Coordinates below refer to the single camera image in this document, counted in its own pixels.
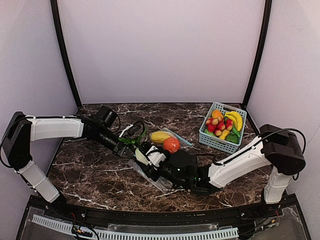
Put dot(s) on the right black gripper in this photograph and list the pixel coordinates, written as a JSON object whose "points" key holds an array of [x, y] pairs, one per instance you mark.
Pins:
{"points": [[153, 169]]}

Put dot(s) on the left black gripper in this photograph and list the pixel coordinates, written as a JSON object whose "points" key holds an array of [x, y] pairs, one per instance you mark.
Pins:
{"points": [[123, 150]]}

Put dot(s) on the green toy lettuce leaf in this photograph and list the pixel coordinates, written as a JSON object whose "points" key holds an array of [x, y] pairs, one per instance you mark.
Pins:
{"points": [[132, 141]]}

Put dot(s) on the green toy vegetable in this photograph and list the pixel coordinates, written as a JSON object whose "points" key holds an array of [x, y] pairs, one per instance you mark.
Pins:
{"points": [[227, 135]]}

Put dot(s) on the right black frame post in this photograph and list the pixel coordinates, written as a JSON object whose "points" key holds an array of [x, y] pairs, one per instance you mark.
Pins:
{"points": [[259, 52]]}

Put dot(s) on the black front rail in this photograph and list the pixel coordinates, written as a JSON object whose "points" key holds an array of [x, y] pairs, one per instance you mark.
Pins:
{"points": [[225, 216]]}

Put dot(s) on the left black frame post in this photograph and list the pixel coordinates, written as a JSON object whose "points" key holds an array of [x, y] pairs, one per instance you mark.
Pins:
{"points": [[63, 52]]}

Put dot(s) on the white slotted cable duct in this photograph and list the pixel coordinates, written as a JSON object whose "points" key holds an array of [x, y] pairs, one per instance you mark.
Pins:
{"points": [[126, 232]]}

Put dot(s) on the clear zip bag blue zipper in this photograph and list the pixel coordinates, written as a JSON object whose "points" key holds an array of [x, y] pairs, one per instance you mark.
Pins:
{"points": [[183, 142]]}

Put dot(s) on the light blue perforated basket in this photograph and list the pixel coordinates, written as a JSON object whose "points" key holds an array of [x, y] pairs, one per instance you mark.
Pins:
{"points": [[215, 142]]}

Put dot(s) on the black frame post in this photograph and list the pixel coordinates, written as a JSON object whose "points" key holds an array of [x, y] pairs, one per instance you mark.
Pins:
{"points": [[259, 52], [63, 52]]}

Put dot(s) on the white toy radish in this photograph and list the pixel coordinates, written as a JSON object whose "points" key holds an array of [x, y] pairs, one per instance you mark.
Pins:
{"points": [[140, 157]]}

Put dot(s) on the yellow toy banana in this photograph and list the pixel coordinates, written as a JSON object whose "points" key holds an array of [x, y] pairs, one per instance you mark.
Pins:
{"points": [[236, 118]]}

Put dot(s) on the yellow toy mango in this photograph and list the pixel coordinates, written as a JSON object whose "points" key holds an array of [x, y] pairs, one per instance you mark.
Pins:
{"points": [[159, 136]]}

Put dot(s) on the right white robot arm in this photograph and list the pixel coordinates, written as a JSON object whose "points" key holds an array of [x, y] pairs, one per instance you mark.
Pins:
{"points": [[274, 146]]}

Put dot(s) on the small orange toy fruit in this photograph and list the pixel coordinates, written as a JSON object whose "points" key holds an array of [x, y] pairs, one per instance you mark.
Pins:
{"points": [[216, 114]]}

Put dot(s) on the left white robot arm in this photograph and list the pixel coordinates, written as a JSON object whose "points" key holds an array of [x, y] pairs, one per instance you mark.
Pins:
{"points": [[24, 130]]}

